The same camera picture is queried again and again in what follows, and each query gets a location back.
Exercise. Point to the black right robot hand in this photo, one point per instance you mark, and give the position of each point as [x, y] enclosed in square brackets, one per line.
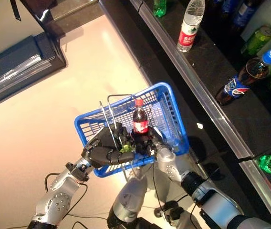
[142, 145]

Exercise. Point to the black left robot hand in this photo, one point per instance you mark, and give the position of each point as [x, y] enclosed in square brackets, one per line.
[104, 148]

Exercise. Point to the cola bottle red label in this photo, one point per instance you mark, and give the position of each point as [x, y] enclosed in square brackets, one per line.
[140, 125]

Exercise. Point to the blue plastic shopping basket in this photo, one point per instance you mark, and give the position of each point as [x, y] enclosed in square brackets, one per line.
[169, 114]

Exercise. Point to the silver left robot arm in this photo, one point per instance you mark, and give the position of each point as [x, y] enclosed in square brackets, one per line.
[56, 202]

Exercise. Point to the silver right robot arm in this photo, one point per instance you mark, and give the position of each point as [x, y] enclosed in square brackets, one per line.
[216, 202]

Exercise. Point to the small green drink bottle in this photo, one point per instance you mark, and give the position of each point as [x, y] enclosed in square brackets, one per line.
[126, 148]

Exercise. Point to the white paper scrap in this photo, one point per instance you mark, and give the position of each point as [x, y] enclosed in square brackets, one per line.
[199, 126]

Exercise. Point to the silver right robot leg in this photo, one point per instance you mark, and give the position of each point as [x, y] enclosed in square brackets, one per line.
[171, 210]

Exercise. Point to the robot black waist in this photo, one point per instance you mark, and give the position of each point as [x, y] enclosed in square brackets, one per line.
[145, 224]

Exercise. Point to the cola bottle blue cap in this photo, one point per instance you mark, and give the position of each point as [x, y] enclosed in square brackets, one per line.
[235, 88]

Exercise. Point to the black display cabinet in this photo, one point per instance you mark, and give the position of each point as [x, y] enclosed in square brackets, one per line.
[42, 52]

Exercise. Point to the clear water bottle red label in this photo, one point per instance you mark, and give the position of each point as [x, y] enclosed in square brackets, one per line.
[188, 35]

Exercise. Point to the dark bottle blue label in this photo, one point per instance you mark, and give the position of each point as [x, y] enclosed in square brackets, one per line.
[226, 5]
[244, 12]

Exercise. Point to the clear plastic shelf rail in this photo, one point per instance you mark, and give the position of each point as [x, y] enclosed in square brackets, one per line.
[196, 78]
[265, 190]

